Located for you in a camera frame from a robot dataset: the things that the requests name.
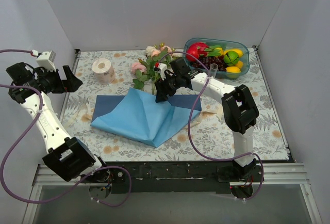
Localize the cream fabric ribbon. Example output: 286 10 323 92
63 104 223 129

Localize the blue wrapping paper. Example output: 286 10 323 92
91 88 202 148

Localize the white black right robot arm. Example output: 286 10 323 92
154 57 259 182

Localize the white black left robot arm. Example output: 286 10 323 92
6 62 110 183

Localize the clear glass vase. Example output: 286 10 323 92
209 63 218 78

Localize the pink flower bouquet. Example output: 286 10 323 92
131 43 182 95

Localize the wrapped toilet paper roll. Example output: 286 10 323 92
91 58 116 85

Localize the red apple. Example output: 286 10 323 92
186 46 199 62

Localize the dark purple grapes bunch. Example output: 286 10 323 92
190 56 228 72

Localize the pink dragon fruit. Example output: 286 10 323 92
191 42 223 57

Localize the yellow lemon front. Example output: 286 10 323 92
226 66 241 74

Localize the yellow lemon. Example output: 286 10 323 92
226 66 241 74
235 60 244 70
223 49 244 57

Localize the floral patterned tablecloth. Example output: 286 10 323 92
61 49 289 161

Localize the teal plastic fruit basket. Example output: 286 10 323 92
183 38 250 79

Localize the green lime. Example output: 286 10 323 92
223 51 240 66

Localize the yellow lemon right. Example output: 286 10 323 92
235 60 244 70

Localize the yellow lemon top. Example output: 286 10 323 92
223 49 244 57

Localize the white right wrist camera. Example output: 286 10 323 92
154 62 167 81

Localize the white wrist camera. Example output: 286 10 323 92
36 50 56 71
154 62 167 81

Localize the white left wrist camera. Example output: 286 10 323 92
36 50 56 71

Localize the aluminium frame rail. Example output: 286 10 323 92
32 163 310 186

